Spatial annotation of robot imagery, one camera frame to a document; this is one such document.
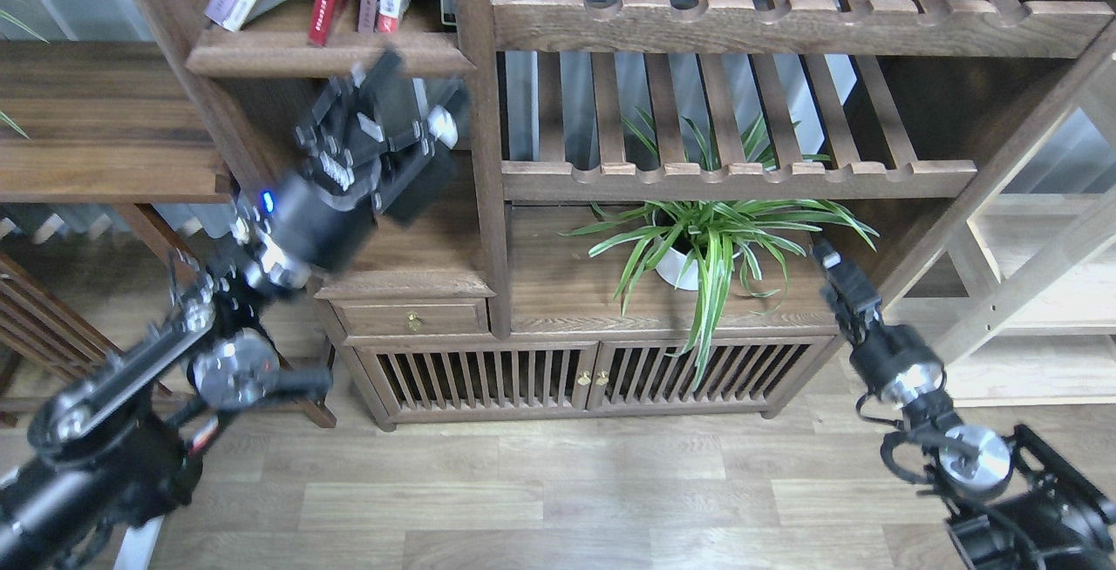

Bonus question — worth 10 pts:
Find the dark wooden side table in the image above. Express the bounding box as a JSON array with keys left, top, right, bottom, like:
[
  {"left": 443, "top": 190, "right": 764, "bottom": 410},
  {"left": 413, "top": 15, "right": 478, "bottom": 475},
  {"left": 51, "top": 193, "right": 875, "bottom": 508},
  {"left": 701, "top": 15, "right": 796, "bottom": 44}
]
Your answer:
[{"left": 0, "top": 38, "right": 337, "bottom": 429}]

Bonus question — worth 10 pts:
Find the light wooden shelf frame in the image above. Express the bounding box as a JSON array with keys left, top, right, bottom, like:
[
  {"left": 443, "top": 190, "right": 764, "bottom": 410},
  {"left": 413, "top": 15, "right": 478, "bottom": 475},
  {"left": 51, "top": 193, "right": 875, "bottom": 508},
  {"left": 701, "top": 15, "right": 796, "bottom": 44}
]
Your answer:
[{"left": 863, "top": 56, "right": 1116, "bottom": 410}]

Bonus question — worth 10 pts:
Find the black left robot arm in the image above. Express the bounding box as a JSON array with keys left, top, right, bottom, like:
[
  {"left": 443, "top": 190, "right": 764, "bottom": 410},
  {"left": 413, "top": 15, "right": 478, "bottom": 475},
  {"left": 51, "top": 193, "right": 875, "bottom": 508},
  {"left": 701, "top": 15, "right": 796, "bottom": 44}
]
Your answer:
[{"left": 1, "top": 51, "right": 469, "bottom": 569}]

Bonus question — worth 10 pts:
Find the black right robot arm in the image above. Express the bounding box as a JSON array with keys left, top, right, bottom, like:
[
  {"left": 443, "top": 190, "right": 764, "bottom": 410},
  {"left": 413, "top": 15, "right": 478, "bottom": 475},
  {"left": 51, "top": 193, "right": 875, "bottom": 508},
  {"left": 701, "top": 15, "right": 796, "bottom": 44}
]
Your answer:
[{"left": 812, "top": 241, "right": 1113, "bottom": 569}]

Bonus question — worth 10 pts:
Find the spider plant in white pot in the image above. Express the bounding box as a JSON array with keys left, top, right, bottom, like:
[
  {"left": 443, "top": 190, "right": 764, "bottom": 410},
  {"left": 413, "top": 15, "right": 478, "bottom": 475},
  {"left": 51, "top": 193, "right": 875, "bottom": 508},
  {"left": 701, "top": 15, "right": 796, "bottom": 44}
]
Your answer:
[{"left": 558, "top": 108, "right": 881, "bottom": 392}]

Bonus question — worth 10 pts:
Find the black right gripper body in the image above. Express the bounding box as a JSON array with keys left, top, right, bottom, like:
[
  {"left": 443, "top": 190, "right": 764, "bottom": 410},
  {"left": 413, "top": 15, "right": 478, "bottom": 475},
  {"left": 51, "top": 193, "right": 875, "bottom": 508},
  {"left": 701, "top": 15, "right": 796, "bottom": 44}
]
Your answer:
[{"left": 824, "top": 263, "right": 944, "bottom": 404}]

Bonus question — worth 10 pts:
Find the dark wooden bookshelf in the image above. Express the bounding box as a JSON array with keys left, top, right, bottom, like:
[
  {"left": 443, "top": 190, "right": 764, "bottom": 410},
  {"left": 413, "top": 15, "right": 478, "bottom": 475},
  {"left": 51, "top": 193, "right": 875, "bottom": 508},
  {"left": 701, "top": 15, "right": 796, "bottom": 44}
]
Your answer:
[{"left": 135, "top": 0, "right": 1113, "bottom": 429}]

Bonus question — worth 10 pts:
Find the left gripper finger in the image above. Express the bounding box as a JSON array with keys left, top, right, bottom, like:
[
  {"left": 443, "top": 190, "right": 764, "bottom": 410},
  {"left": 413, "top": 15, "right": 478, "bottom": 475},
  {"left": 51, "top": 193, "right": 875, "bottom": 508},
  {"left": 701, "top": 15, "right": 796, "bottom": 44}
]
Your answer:
[
  {"left": 424, "top": 83, "right": 471, "bottom": 149},
  {"left": 350, "top": 50, "right": 404, "bottom": 96}
]

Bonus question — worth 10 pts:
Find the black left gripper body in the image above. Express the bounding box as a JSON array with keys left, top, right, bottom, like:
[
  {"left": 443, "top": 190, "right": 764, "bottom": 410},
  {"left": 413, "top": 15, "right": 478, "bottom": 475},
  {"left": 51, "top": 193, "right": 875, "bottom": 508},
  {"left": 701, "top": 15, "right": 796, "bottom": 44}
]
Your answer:
[{"left": 231, "top": 78, "right": 456, "bottom": 279}]

